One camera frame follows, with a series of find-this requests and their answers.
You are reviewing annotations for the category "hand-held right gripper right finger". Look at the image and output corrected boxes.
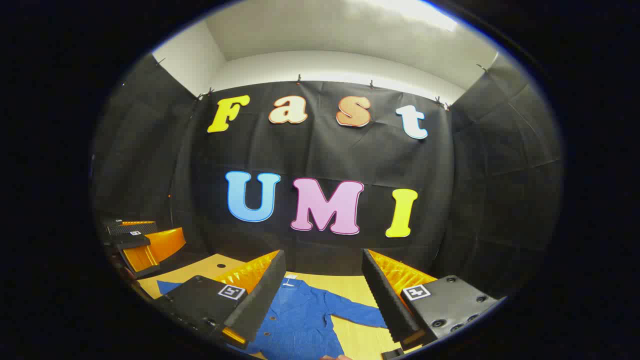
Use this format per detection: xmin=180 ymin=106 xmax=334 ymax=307
xmin=361 ymin=248 xmax=501 ymax=351

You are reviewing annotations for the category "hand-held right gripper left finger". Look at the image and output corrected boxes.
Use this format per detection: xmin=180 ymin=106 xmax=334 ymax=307
xmin=150 ymin=249 xmax=287 ymax=351

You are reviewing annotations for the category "blue corduroy jacket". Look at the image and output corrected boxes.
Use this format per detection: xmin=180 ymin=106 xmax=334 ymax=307
xmin=156 ymin=274 xmax=388 ymax=360

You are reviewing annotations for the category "black backdrop cloth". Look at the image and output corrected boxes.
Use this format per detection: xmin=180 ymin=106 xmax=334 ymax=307
xmin=90 ymin=52 xmax=566 ymax=301

